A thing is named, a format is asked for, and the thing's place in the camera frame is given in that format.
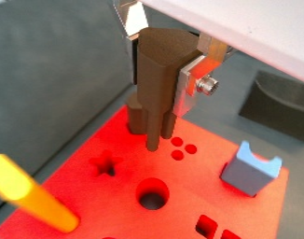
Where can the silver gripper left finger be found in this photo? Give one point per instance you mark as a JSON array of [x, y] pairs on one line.
[[131, 15]]

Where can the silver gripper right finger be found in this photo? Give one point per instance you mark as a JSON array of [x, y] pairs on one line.
[[195, 79]]

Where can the brown three-prong peg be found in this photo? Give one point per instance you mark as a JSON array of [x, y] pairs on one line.
[[164, 51]]

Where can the red foam peg board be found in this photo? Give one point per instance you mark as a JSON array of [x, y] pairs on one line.
[[135, 194]]

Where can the yellow two-prong block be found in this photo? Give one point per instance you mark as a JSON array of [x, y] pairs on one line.
[[20, 190]]

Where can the brown hexagonal peg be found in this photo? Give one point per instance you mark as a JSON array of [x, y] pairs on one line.
[[136, 123]]

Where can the light blue notched block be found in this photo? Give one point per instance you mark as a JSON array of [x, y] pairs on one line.
[[249, 173]]

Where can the black curved cradle bracket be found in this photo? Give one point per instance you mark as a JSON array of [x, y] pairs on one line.
[[275, 104]]

